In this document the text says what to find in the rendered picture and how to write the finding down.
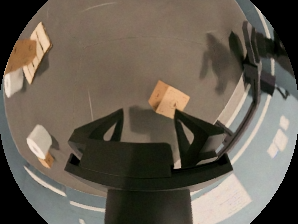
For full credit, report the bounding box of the small square wooden pallet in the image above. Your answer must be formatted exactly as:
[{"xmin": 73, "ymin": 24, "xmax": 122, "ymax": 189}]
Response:
[{"xmin": 24, "ymin": 24, "xmax": 52, "ymax": 85}]

